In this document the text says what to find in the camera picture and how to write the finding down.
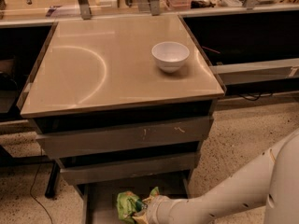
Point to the left metal post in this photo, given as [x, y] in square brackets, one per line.
[85, 11]

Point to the green rice chip bag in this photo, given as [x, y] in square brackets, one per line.
[129, 203]

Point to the grey side shelf rail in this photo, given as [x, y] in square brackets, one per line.
[241, 73]

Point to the middle grey drawer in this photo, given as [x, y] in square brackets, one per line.
[129, 169]

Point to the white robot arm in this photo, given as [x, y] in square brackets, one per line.
[270, 180]

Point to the white bowl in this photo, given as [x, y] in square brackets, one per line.
[170, 56]

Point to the open bottom grey drawer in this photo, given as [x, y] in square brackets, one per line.
[100, 199]

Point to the black table leg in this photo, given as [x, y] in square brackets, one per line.
[50, 189]

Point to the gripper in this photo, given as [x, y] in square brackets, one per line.
[154, 206]

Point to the grey drawer cabinet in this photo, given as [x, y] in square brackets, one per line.
[100, 73]

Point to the top grey drawer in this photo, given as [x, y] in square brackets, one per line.
[125, 137]

